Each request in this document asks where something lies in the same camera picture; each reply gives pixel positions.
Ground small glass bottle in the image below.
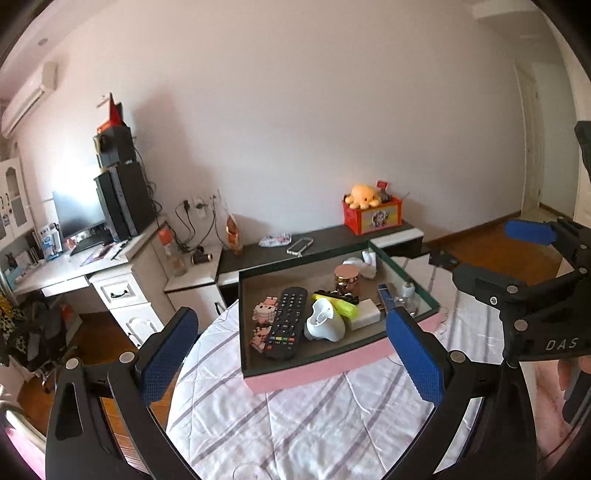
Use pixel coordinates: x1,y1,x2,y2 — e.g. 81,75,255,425
398,279,419,311

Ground rose gold jar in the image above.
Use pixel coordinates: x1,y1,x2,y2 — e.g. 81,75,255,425
333,264,363,296

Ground white round device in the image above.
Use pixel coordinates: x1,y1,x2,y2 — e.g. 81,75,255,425
305,298,347,342

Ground pink bedsheet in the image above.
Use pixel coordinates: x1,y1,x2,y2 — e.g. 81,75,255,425
0,360,591,480

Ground black computer monitor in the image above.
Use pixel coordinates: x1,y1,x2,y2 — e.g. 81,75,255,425
52,189,108,241

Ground red paper bag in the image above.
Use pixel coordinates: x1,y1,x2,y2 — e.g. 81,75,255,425
98,92,125,132

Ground white hutch cabinet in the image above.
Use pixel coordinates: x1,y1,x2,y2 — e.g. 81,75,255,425
0,157,35,241

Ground red printed box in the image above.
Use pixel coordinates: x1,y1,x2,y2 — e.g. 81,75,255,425
342,194,406,236

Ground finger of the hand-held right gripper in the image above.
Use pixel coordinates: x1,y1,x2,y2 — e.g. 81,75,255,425
505,217,591,274
452,262,550,334

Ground blue white carton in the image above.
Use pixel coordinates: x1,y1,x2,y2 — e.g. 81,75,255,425
41,222,63,259

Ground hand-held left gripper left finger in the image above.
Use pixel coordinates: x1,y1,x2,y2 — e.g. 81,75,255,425
45,307,199,480

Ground black box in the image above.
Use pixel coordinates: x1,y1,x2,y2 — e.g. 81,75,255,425
95,127,136,168

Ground white bedside cabinet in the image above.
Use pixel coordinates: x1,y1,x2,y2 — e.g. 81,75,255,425
164,244,227,319

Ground white charger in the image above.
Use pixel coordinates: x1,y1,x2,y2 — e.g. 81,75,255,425
347,299,385,331

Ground white wall socket row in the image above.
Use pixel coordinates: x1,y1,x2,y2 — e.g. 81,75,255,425
181,191,221,215

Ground black hair clip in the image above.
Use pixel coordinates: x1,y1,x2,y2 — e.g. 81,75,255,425
313,289,360,305

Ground red capped bottle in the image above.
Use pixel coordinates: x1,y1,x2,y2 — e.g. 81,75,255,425
158,224,186,277

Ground yellow highlighter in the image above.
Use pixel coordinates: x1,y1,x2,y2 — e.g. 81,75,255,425
313,292,361,319

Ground black office chair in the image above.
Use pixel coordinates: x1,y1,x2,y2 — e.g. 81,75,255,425
18,295,79,393

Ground black computer tower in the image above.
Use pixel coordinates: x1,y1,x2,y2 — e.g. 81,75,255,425
95,164,157,241

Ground orange octopus plush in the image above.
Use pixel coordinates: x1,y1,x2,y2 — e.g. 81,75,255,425
345,185,383,209

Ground pink block figure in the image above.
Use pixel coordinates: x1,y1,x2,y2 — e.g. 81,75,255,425
250,296,281,356

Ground pink storage box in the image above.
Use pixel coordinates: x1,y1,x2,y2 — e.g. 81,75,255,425
238,239,441,395

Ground white desk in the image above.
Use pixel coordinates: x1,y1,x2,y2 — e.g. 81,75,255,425
11,226,181,347

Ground magazine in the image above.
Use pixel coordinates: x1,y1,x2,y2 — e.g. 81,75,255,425
79,244,121,267

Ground brown figurine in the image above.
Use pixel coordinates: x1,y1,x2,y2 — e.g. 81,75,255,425
225,215,244,256

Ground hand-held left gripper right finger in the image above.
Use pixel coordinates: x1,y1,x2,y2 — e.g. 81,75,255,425
385,307,539,480

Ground black top low cabinet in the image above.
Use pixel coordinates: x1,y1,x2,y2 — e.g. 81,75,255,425
216,220,426,296

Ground white door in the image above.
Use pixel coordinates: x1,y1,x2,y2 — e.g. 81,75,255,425
519,62,548,215

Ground black power cables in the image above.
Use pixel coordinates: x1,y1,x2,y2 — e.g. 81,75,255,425
174,198,218,254

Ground black flat stand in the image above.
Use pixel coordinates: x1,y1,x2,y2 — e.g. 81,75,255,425
428,251,461,269

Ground white air conditioner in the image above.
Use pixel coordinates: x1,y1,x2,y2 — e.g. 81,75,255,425
0,62,58,137

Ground white striped quilt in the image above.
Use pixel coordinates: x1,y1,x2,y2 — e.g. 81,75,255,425
165,258,495,480

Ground black remote control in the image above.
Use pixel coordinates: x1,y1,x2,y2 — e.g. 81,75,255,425
264,287,309,361

